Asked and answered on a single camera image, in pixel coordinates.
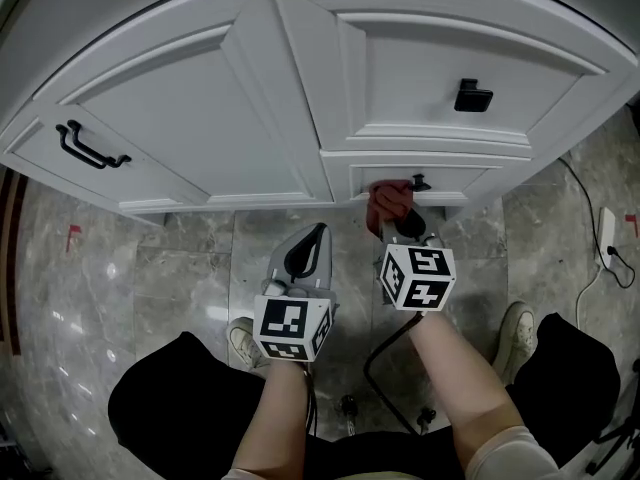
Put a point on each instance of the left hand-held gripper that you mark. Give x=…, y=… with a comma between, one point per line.
x=287, y=323

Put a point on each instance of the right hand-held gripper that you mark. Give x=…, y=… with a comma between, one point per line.
x=417, y=278

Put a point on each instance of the dark red cloth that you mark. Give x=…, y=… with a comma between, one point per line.
x=387, y=200

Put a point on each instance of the white sink cabinet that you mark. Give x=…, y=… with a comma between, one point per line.
x=200, y=118

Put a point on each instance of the person's left forearm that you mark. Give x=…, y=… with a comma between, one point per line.
x=272, y=418

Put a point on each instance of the person's right forearm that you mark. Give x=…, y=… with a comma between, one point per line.
x=460, y=378

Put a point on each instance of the black square cabinet knob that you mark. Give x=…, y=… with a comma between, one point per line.
x=472, y=98

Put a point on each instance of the small black drawer knob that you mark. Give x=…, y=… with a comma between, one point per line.
x=419, y=182

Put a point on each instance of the person's left white shoe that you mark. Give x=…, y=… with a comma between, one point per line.
x=245, y=340

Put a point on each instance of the person's white shoe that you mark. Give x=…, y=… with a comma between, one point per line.
x=515, y=338
x=245, y=340

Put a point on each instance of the person's right white shoe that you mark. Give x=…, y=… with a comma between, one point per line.
x=515, y=338

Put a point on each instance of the stool caster wheel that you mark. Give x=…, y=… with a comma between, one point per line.
x=349, y=408
x=426, y=418

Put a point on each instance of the person's left leg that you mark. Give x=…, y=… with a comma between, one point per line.
x=185, y=403

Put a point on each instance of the person's leg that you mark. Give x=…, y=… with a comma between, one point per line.
x=565, y=378
x=185, y=403

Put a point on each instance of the white power strip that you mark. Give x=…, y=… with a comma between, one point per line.
x=606, y=228

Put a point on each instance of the person's right leg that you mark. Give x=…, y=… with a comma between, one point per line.
x=565, y=378

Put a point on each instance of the person's white sleeve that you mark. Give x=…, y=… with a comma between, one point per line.
x=510, y=455

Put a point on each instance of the black tripod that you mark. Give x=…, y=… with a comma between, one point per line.
x=617, y=438

